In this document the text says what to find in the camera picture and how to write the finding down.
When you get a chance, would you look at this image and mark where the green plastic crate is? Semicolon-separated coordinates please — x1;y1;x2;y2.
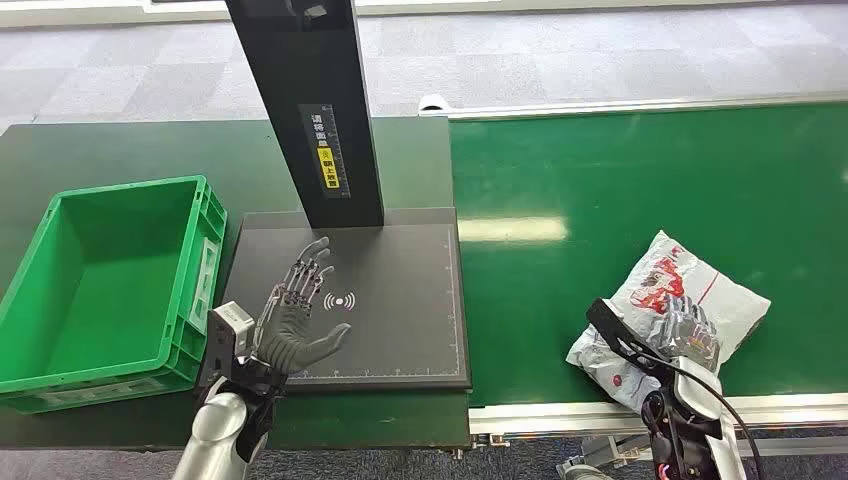
0;175;229;416

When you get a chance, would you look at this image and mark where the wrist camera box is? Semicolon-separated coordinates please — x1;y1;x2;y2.
585;298;665;374
195;301;257;399

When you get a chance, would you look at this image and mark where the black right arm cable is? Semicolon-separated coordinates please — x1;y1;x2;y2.
678;365;764;480

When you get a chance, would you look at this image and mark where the green conveyor belt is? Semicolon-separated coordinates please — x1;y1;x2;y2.
449;102;848;408

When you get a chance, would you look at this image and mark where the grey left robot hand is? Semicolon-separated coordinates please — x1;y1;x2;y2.
251;237;352;376

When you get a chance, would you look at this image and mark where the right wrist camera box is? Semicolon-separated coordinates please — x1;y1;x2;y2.
585;298;665;374

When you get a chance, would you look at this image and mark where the black and yellow column label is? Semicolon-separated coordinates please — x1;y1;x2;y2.
297;103;352;199

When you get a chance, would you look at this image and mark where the white label on crate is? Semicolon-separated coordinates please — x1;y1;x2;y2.
188;236;221;337

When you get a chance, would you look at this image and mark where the aluminium conveyor frame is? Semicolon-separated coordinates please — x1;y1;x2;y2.
418;91;848;480

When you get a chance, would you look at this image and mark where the white plastic mailer package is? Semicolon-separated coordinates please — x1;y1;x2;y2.
565;230;772;415

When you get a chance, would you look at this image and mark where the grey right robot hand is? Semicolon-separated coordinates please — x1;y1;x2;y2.
652;295;723;374

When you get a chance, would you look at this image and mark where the black inbound scanner machine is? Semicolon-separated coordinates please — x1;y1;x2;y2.
221;0;473;396

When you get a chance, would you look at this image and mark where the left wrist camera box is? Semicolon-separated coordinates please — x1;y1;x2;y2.
195;301;257;399

